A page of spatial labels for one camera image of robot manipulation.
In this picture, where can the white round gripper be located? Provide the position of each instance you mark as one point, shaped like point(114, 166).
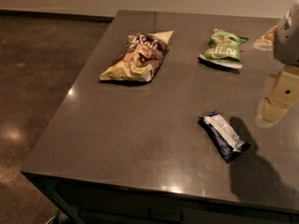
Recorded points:
point(288, 41)

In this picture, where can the blue rxbar blueberry wrapper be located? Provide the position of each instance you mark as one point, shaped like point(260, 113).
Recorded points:
point(223, 136)

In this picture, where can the green chip bag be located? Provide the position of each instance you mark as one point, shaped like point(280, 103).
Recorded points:
point(223, 48)

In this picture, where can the brown yellow chip bag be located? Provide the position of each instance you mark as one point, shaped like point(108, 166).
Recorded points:
point(142, 59)

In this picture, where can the yellow snack packet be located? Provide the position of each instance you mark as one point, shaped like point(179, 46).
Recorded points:
point(266, 41)

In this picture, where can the dark table frame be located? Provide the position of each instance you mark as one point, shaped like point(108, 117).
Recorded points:
point(87, 202)

